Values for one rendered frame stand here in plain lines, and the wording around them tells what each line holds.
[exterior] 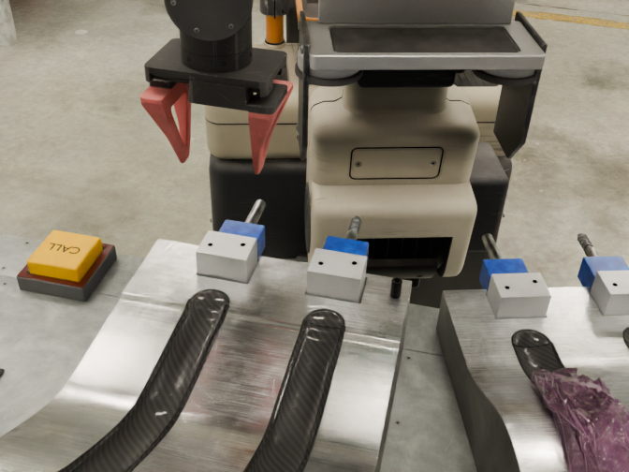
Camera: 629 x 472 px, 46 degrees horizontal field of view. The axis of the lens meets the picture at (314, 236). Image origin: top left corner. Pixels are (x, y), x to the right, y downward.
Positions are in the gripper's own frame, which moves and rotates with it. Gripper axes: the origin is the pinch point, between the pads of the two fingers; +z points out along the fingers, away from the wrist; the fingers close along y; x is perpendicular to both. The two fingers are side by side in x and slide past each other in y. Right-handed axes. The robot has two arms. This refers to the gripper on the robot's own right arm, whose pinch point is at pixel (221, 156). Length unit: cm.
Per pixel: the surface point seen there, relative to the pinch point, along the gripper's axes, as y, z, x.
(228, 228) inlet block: -0.9, 10.5, 3.8
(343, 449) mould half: 15.4, 12.8, -18.1
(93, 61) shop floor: -139, 98, 224
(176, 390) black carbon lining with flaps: 0.8, 13.5, -15.2
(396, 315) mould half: 17.2, 12.0, -2.9
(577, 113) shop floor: 65, 96, 232
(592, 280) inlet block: 35.8, 14.4, 10.6
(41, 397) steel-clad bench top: -14.2, 21.3, -12.8
